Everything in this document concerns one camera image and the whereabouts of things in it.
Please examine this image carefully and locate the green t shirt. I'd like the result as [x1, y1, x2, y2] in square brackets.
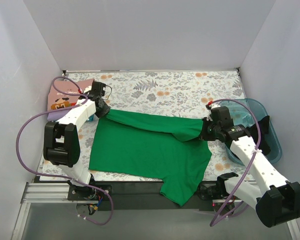
[88, 109, 212, 207]

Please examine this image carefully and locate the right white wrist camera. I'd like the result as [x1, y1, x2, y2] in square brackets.
[205, 102, 220, 111]

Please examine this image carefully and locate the black t shirt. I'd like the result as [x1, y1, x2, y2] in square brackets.
[246, 115, 271, 156]

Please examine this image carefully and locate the lilac folded t shirt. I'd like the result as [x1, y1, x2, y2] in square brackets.
[47, 110, 69, 122]

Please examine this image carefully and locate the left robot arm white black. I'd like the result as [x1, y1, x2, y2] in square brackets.
[43, 80, 110, 200]

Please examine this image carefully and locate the pink folded printed t shirt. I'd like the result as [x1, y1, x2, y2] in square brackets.
[47, 78, 94, 111]

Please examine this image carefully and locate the blue transparent plastic bin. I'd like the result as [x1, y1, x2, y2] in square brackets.
[218, 98, 282, 164]

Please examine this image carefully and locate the aluminium frame rail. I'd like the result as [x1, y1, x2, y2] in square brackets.
[12, 179, 300, 240]

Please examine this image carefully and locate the floral patterned table mat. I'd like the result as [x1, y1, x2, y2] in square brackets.
[39, 70, 271, 182]

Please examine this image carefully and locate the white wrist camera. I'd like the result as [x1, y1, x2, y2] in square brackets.
[82, 85, 92, 95]
[205, 102, 220, 111]

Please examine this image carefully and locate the teal folded t shirt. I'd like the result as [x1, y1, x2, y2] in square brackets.
[87, 114, 95, 122]

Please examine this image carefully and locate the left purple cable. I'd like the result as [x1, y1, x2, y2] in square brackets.
[16, 76, 115, 226]

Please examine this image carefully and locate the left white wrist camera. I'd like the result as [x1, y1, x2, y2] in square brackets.
[82, 85, 92, 95]

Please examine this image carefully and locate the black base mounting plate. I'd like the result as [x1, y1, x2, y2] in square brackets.
[67, 181, 247, 212]

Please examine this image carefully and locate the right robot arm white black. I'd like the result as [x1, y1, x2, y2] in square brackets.
[199, 102, 300, 228]

